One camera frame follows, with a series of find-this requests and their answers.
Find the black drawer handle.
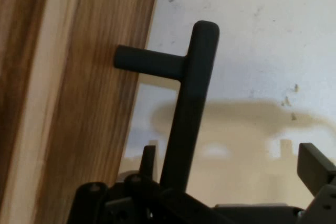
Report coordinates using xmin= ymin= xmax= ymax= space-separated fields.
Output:
xmin=113 ymin=20 xmax=221 ymax=196

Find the wooden cabinet door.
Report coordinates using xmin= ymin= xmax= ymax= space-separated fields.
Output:
xmin=0 ymin=0 xmax=163 ymax=224

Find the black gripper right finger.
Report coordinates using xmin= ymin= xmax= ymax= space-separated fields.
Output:
xmin=296 ymin=142 xmax=336 ymax=224

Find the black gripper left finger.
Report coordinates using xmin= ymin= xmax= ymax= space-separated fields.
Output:
xmin=66 ymin=144 xmax=165 ymax=224

